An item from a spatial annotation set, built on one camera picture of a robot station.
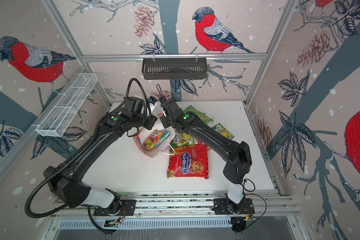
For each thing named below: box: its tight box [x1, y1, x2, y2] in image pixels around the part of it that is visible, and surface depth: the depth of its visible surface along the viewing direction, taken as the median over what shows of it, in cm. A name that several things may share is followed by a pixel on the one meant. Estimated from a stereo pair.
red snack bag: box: [167, 144, 209, 180], surface depth 85 cm
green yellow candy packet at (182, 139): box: [170, 132, 198, 148], surface depth 97 cm
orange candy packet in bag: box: [142, 129, 171, 152], surface depth 90 cm
